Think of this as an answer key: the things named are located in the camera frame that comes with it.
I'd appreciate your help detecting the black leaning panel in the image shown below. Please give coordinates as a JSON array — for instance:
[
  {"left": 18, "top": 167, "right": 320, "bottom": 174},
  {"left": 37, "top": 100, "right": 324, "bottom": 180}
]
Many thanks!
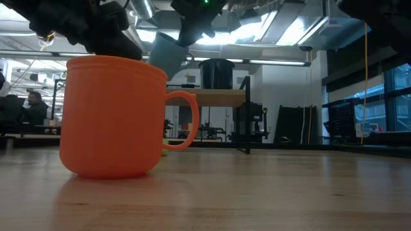
[{"left": 274, "top": 105, "right": 318, "bottom": 144}]

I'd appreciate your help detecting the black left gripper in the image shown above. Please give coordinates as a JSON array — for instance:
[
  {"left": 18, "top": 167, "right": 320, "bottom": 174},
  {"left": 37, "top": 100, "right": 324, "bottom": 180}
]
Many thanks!
[{"left": 83, "top": 1, "right": 144, "bottom": 62}]

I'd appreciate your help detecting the yellow hanging cable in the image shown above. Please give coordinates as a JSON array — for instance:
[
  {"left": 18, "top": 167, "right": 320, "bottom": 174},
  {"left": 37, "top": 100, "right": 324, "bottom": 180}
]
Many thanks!
[{"left": 307, "top": 105, "right": 313, "bottom": 144}]

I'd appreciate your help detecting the long ceiling light bar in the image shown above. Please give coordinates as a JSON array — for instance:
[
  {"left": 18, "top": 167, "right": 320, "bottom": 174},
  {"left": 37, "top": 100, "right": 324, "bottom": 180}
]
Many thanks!
[{"left": 0, "top": 49, "right": 311, "bottom": 67}]

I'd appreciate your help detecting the light blue mug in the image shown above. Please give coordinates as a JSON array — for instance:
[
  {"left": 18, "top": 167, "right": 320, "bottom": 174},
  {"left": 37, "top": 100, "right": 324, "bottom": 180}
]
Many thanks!
[{"left": 148, "top": 31, "right": 190, "bottom": 81}]

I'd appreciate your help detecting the orange plastic mug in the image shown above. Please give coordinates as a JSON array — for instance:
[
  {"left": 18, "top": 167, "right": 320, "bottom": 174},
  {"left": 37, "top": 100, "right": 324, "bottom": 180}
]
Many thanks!
[{"left": 59, "top": 55, "right": 200, "bottom": 180}]

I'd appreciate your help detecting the wooden shelf with black frame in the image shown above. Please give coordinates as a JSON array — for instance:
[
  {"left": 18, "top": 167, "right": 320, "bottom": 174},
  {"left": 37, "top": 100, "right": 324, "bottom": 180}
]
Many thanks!
[{"left": 165, "top": 76, "right": 252, "bottom": 155}]

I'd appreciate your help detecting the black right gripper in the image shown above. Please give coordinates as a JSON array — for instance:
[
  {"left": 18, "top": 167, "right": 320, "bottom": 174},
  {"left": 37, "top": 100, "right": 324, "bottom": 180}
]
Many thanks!
[{"left": 170, "top": 0, "right": 227, "bottom": 48}]

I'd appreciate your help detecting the person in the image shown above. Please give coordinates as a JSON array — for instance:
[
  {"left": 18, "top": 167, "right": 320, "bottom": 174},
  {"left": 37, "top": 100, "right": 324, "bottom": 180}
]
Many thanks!
[{"left": 21, "top": 91, "right": 49, "bottom": 126}]

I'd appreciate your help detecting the black perforated cart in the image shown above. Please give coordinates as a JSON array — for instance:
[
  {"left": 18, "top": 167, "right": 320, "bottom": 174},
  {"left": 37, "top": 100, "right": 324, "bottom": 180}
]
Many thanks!
[{"left": 322, "top": 98, "right": 362, "bottom": 144}]

